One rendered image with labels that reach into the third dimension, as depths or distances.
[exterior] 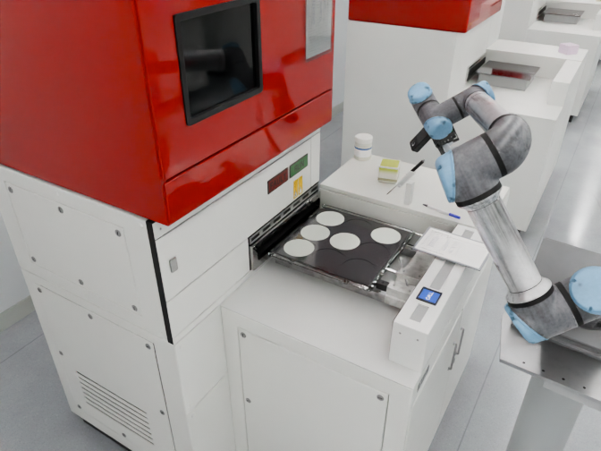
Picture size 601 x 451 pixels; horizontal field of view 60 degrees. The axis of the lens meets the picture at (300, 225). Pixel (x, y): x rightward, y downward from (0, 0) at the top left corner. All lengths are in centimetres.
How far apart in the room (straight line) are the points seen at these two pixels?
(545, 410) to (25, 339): 236
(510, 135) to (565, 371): 66
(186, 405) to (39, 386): 115
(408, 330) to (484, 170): 44
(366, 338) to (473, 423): 104
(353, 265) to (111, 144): 81
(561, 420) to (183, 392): 114
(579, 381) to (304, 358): 73
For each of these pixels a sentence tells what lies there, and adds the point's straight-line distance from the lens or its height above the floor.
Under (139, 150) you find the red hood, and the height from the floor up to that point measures 141.
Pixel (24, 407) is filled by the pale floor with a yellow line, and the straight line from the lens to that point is 269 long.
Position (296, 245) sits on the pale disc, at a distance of 174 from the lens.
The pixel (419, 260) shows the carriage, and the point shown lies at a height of 88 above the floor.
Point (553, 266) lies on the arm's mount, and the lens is 167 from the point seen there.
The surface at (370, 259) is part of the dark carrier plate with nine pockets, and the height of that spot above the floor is 90.
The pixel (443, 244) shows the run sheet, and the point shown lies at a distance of 168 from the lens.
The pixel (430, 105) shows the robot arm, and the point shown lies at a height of 134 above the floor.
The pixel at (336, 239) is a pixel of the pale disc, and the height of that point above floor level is 90.
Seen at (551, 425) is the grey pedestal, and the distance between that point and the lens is 188.
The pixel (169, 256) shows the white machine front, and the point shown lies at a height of 110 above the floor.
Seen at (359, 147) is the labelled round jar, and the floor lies 102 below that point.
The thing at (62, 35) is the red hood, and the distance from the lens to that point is 129.
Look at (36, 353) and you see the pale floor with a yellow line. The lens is 292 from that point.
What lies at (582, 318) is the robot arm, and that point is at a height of 102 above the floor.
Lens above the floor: 188
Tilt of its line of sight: 32 degrees down
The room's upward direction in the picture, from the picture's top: straight up
